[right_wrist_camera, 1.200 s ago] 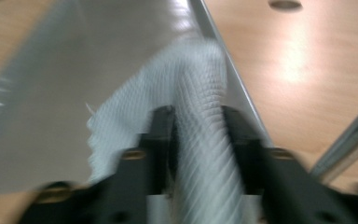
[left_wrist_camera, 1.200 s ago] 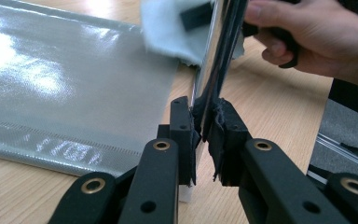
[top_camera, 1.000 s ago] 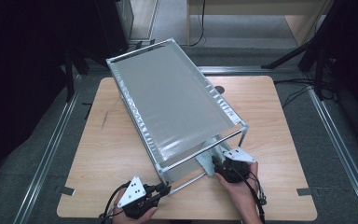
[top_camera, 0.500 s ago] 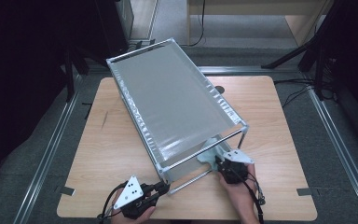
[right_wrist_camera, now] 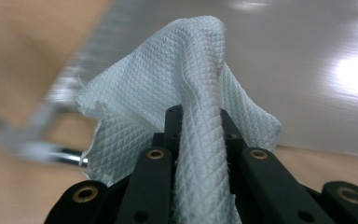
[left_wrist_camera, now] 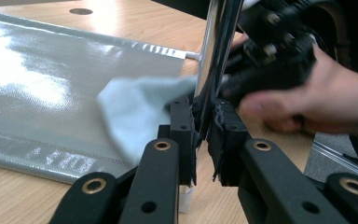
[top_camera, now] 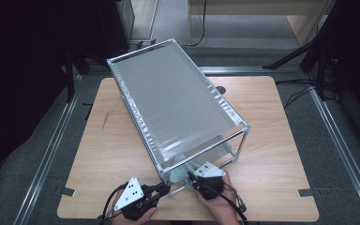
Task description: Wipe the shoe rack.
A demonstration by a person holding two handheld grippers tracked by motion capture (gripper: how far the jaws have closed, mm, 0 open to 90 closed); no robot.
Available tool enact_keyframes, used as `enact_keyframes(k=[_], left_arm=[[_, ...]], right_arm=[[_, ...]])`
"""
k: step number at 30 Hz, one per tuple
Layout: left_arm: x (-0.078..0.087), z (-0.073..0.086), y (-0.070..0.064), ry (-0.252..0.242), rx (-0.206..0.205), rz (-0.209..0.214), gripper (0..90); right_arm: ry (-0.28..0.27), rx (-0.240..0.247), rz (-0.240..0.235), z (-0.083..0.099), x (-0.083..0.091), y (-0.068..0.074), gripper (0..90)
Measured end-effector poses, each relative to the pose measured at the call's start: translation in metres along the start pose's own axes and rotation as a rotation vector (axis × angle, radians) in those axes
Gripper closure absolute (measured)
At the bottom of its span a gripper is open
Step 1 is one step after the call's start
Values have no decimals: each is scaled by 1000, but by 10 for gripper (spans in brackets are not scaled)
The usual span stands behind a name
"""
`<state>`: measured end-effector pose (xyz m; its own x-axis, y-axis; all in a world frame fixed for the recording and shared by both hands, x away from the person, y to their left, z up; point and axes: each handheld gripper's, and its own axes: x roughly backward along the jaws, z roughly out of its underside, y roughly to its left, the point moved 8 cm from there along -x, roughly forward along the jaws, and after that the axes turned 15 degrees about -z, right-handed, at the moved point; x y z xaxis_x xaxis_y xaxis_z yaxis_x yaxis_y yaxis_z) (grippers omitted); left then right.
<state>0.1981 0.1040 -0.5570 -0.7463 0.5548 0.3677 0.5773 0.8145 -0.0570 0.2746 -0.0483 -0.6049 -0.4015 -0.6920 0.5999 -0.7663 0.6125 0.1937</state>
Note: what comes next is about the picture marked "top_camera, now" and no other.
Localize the black hanging cable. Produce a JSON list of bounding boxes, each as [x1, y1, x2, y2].
[[189, 0, 208, 48]]

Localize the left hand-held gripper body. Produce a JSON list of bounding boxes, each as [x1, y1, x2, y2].
[[113, 176, 161, 221]]

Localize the person's right hand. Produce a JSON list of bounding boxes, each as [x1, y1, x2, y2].
[[196, 171, 237, 217]]

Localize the light blue waffle cloth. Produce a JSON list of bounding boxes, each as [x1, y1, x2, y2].
[[168, 154, 201, 190]]

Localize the black computer tower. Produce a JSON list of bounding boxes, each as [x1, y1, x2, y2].
[[95, 0, 135, 61]]

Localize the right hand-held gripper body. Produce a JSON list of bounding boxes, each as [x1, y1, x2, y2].
[[193, 161, 227, 201]]

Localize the black curtain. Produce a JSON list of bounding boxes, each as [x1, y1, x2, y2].
[[0, 0, 107, 217]]

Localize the grey two-tier shelf rack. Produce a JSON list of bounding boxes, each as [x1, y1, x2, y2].
[[106, 37, 251, 196]]

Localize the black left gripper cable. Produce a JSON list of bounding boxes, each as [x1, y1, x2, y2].
[[97, 182, 129, 224]]

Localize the black floor cable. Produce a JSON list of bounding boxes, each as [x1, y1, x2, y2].
[[275, 79, 322, 86], [282, 85, 315, 109]]

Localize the light wooden desk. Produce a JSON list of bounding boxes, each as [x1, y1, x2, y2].
[[187, 0, 337, 47]]

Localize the black metal stand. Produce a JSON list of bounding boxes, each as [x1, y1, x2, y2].
[[63, 43, 125, 103]]

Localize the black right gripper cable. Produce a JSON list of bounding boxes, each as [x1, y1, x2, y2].
[[210, 182, 249, 225]]

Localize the aluminium floor rail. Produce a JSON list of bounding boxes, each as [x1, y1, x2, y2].
[[308, 88, 360, 225], [12, 74, 85, 225]]

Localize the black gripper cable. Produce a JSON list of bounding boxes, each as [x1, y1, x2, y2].
[[97, 182, 129, 224], [210, 182, 249, 225]]

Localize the black tripod stand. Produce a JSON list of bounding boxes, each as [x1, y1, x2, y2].
[[262, 40, 318, 70]]

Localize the person's left hand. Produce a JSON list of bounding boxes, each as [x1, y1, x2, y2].
[[111, 207, 158, 225]]

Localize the black frame stand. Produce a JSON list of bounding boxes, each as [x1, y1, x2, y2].
[[299, 0, 360, 149]]

